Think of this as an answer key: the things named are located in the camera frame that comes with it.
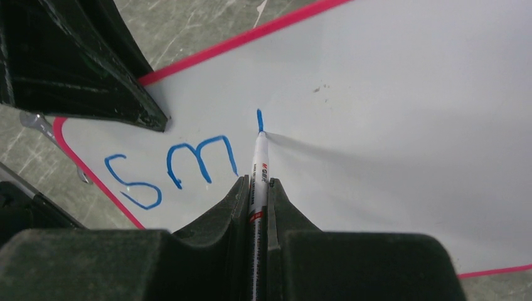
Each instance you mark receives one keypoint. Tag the white blue whiteboard marker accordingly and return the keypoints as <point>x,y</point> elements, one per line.
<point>257,210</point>

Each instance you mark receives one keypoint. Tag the silver open-end wrench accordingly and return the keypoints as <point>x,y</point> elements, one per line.
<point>39,123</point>

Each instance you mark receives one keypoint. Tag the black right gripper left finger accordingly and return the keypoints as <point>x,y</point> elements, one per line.
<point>202,261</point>

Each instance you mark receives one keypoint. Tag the pink framed whiteboard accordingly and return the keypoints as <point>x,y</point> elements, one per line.
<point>389,116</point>

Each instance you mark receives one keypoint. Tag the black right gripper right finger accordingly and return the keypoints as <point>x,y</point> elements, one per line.
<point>306,263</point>

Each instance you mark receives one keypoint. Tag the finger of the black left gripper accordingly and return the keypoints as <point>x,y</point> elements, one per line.
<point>74,59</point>

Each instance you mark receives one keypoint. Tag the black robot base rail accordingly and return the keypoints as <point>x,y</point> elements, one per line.
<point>24,207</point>

